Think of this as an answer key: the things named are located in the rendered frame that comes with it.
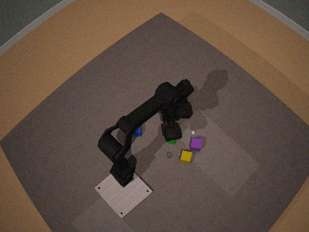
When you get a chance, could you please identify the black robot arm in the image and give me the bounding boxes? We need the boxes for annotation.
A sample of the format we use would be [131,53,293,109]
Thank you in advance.
[98,79,194,187]

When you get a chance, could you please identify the yellow block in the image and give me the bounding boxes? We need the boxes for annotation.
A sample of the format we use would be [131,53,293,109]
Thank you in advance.
[180,151,192,164]

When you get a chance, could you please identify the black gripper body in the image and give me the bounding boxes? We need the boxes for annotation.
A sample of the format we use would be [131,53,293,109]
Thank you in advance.
[161,109,182,141]

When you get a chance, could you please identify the purple block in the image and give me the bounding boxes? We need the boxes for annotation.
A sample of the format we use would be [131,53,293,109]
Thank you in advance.
[190,137,202,152]

